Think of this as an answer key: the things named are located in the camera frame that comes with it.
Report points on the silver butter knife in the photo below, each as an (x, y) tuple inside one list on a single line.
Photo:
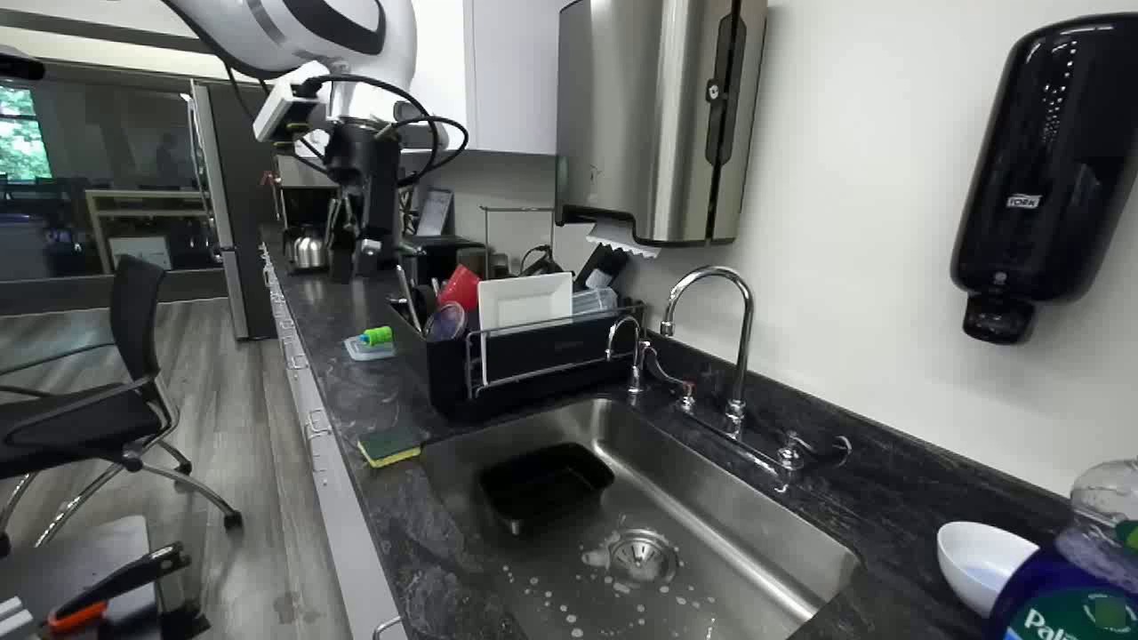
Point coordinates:
[(410, 297)]

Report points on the steel paper towel dispenser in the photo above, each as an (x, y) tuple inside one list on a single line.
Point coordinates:
[(651, 118)]

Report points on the small white bowl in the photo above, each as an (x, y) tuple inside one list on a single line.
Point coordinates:
[(979, 567)]

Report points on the green yellow sponge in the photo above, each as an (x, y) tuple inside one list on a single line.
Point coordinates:
[(389, 449)]

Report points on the black dish rack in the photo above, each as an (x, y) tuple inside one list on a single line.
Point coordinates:
[(534, 362)]

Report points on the chrome faucet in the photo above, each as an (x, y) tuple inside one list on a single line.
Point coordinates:
[(745, 321)]

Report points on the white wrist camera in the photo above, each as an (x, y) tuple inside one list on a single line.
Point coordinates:
[(284, 108)]

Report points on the blue dish soap bottle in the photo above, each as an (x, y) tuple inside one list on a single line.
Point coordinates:
[(1067, 592)]

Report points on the clear plastic container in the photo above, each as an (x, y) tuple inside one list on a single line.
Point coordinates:
[(594, 303)]

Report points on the black soap dispenser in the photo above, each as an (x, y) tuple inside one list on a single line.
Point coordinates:
[(1051, 153)]

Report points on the black rectangular bowl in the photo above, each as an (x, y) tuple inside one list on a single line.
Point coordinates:
[(544, 484)]

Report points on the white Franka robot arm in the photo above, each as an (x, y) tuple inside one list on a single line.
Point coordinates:
[(357, 54)]

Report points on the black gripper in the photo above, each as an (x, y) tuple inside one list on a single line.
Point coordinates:
[(361, 153)]

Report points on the white upper cabinet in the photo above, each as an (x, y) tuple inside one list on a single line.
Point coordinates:
[(498, 73)]

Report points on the white square plate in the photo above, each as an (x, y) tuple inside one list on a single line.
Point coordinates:
[(523, 303)]

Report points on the black office chair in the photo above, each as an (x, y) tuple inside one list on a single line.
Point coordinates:
[(108, 414)]

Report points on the green plastic cap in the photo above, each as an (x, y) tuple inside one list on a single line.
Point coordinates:
[(378, 336)]

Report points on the red plastic cup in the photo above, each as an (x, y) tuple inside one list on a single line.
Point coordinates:
[(461, 291)]

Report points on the stainless steel sink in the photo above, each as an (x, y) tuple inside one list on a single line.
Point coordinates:
[(711, 536)]

